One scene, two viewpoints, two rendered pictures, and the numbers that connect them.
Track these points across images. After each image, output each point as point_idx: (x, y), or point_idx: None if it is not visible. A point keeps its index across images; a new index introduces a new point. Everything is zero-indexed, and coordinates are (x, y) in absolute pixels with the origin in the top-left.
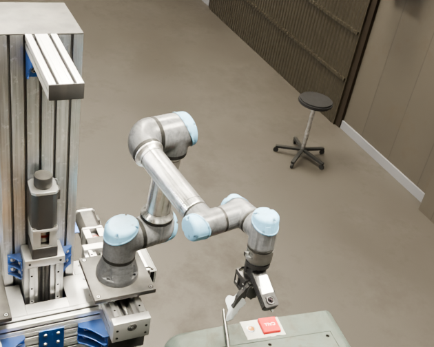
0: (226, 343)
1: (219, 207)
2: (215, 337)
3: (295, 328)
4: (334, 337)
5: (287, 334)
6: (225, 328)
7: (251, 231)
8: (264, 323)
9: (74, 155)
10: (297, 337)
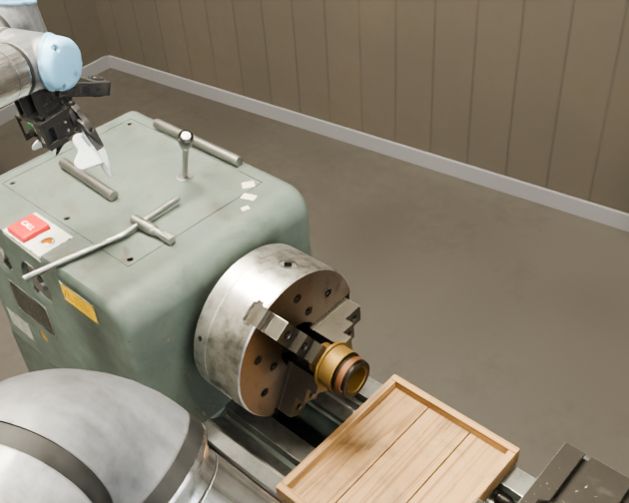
0: (99, 246)
1: None
2: (91, 264)
3: (15, 209)
4: (11, 177)
5: (34, 211)
6: (69, 256)
7: (28, 19)
8: (29, 230)
9: None
10: (34, 203)
